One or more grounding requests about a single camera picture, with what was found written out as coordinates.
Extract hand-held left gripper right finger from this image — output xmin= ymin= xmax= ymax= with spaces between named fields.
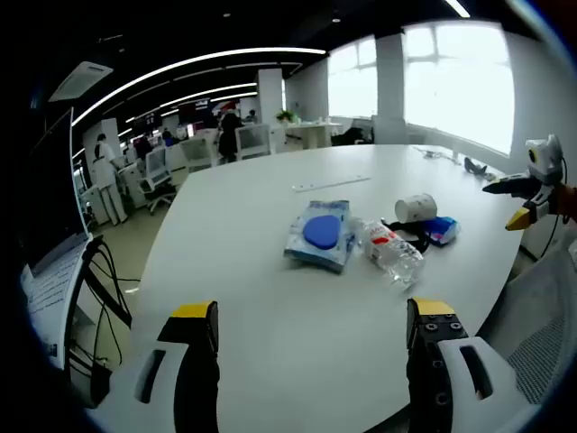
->
xmin=405 ymin=297 xmax=542 ymax=433

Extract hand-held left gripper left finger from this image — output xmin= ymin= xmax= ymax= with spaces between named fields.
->
xmin=85 ymin=300 xmax=222 ymax=433

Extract blue tissue packet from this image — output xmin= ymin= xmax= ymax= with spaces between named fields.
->
xmin=421 ymin=216 xmax=462 ymax=247

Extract white paper cup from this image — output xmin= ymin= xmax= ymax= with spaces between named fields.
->
xmin=394 ymin=192 xmax=439 ymax=225

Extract clear plastic water bottle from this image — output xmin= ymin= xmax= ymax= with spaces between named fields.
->
xmin=350 ymin=216 xmax=426 ymax=290

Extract blue-lidded wet wipes pack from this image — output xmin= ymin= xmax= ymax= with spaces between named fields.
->
xmin=282 ymin=198 xmax=360 ymax=275

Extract person's right hand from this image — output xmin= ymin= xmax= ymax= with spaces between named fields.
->
xmin=556 ymin=185 xmax=577 ymax=225

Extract small black object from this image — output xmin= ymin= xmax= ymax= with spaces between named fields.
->
xmin=463 ymin=157 xmax=489 ymax=178

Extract large bright window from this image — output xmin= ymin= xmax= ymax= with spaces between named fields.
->
xmin=403 ymin=22 xmax=515 ymax=157

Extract white table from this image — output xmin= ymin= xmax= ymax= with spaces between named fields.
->
xmin=130 ymin=143 xmax=528 ymax=433

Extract printed display board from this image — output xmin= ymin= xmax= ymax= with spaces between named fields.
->
xmin=20 ymin=234 xmax=96 ymax=371

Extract white office chair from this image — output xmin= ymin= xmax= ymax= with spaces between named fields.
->
xmin=180 ymin=137 xmax=213 ymax=173
xmin=236 ymin=124 xmax=271 ymax=161
xmin=139 ymin=147 xmax=178 ymax=213

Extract black bag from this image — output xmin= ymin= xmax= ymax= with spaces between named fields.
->
xmin=335 ymin=127 xmax=375 ymax=146

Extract white power strip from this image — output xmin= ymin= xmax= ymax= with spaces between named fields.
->
xmin=291 ymin=175 xmax=371 ymax=193

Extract black monitor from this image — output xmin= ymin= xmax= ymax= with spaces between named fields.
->
xmin=20 ymin=107 xmax=89 ymax=270

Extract long ceiling light strip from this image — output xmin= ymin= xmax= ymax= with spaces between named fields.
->
xmin=71 ymin=47 xmax=326 ymax=127

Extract ceiling air conditioner unit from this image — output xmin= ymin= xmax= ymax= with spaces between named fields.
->
xmin=48 ymin=61 xmax=114 ymax=103

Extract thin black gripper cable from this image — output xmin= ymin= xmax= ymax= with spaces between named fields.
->
xmin=543 ymin=152 xmax=569 ymax=258

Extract black cable bundle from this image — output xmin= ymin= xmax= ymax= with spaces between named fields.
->
xmin=67 ymin=238 xmax=136 ymax=393

